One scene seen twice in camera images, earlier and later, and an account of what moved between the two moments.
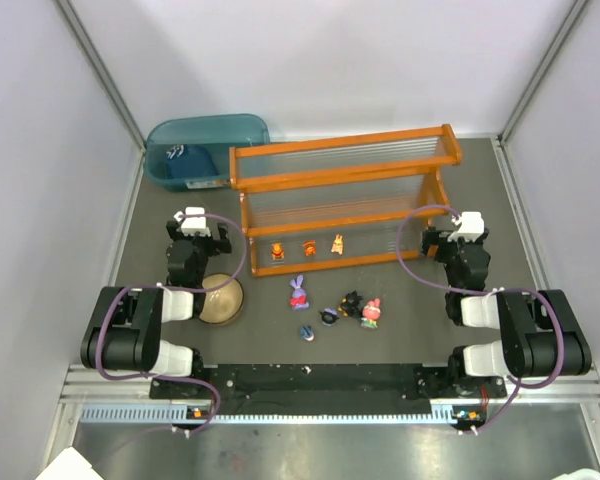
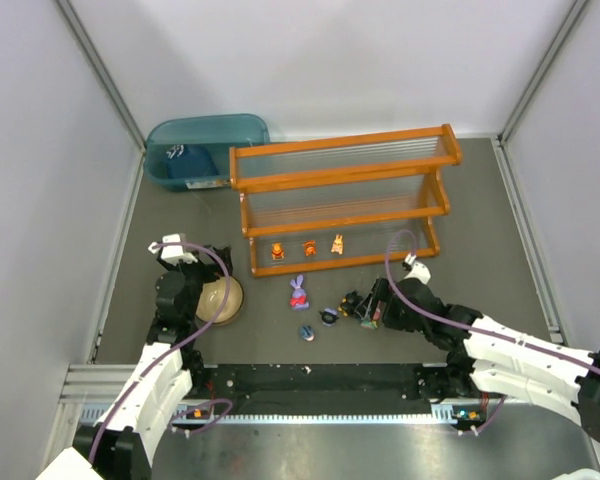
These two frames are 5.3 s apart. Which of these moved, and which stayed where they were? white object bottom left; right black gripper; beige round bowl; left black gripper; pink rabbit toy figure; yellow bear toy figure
Moved: left black gripper; right black gripper
Stayed: white object bottom left; pink rabbit toy figure; yellow bear toy figure; beige round bowl
